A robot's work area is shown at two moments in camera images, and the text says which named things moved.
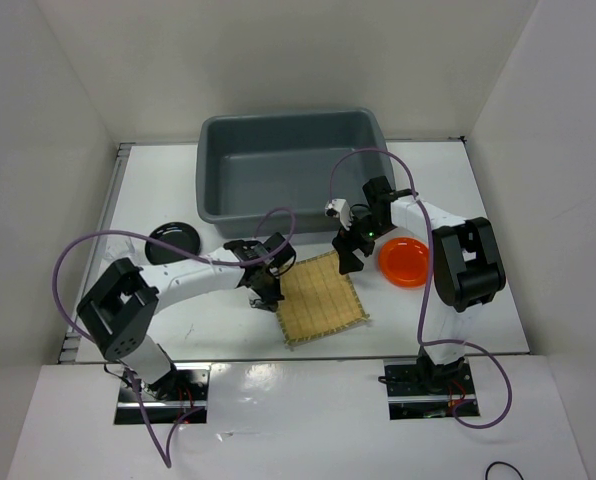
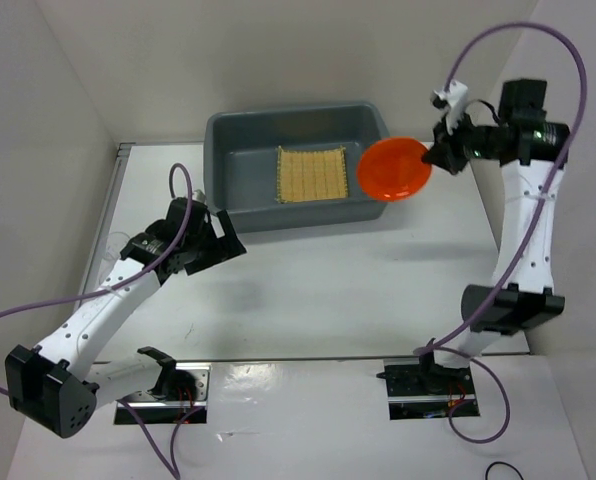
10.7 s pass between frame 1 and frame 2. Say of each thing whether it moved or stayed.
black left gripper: moved
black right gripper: moved
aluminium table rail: stayed
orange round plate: moved
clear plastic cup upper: stayed
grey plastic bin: stayed
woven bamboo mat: moved
